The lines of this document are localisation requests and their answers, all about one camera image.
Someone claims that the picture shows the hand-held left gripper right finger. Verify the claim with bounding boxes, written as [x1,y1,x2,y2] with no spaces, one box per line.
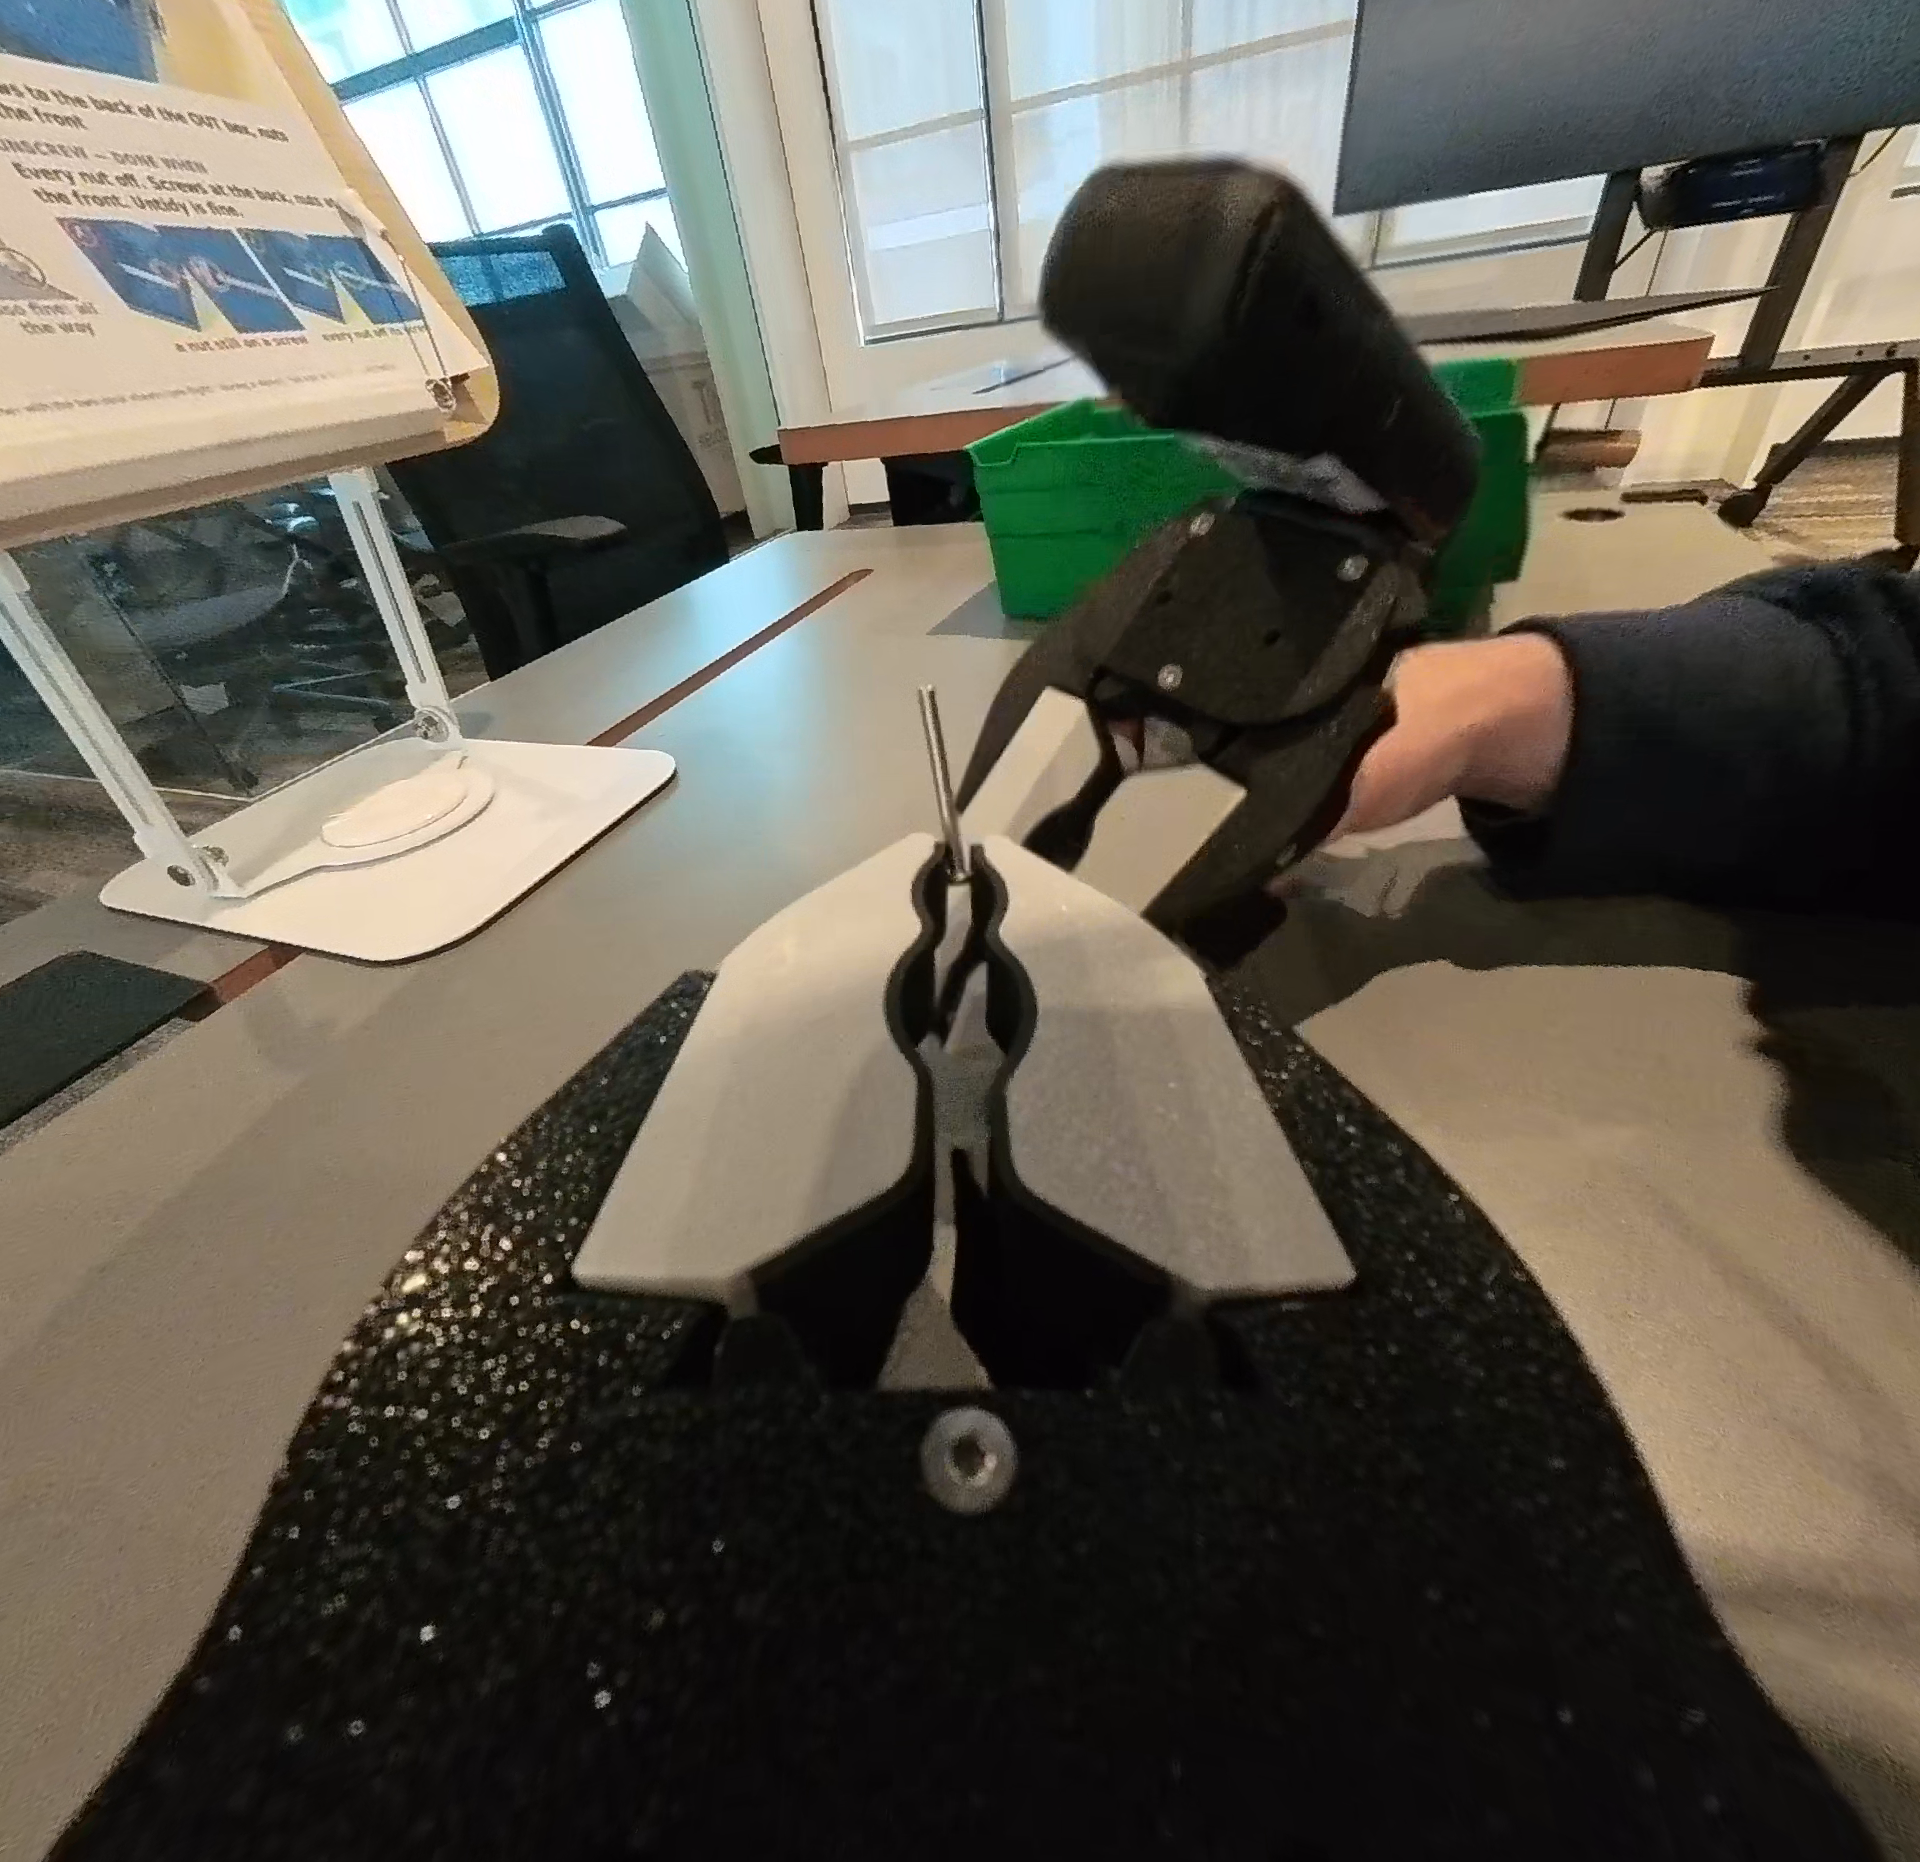
[946,836,1364,1393]

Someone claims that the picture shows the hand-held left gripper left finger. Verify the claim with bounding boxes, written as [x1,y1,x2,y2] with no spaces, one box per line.
[571,831,963,1391]

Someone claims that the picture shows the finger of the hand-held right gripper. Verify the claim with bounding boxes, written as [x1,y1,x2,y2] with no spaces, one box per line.
[1074,764,1255,931]
[958,643,1127,866]

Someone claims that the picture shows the long metal screw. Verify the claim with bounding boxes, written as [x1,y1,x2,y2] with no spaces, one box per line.
[918,688,972,883]

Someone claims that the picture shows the green plastic bin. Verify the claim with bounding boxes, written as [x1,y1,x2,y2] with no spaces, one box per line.
[967,358,1533,642]

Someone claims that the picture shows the person's right forearm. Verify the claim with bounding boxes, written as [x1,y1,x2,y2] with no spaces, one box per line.
[1462,548,1920,981]

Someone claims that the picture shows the grey desk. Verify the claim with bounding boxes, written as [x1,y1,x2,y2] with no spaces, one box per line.
[0,521,1920,1862]

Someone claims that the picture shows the person's right hand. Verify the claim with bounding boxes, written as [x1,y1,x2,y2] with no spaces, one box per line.
[1333,632,1578,845]

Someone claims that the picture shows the paned window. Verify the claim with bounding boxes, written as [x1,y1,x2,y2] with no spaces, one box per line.
[248,0,669,266]
[804,0,1368,340]

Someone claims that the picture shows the white document stand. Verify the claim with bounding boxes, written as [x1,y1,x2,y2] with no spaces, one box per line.
[0,468,677,967]

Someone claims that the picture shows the brown edged table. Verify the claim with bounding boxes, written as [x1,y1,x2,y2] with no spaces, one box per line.
[778,316,1715,530]

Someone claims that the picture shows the black monitor stand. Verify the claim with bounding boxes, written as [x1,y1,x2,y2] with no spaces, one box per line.
[1576,138,1920,552]

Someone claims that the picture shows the large black monitor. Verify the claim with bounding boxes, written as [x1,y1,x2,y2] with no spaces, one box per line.
[1337,0,1920,220]

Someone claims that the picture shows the small black device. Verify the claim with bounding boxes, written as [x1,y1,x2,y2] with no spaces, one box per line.
[1636,154,1826,230]

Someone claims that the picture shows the white cardboard box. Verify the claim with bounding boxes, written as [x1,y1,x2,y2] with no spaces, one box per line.
[607,229,710,470]

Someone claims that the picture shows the black office chair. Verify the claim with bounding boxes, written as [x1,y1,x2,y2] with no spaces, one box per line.
[384,223,733,679]

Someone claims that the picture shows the printed instruction sheet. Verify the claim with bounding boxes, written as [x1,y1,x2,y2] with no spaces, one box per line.
[0,0,451,441]

